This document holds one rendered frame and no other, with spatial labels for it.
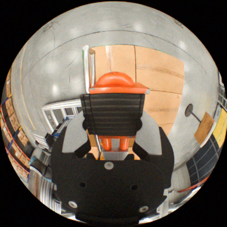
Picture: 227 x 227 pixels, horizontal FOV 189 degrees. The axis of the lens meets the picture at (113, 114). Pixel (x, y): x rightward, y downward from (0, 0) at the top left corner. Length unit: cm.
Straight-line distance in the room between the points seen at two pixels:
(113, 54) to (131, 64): 16
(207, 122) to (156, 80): 147
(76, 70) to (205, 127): 257
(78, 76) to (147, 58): 102
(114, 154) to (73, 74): 129
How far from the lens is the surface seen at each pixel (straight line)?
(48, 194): 97
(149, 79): 70
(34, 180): 59
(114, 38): 132
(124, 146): 18
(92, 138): 49
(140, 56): 69
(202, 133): 189
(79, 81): 132
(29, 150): 926
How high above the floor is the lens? 118
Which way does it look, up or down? 58 degrees down
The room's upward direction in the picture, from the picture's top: 178 degrees counter-clockwise
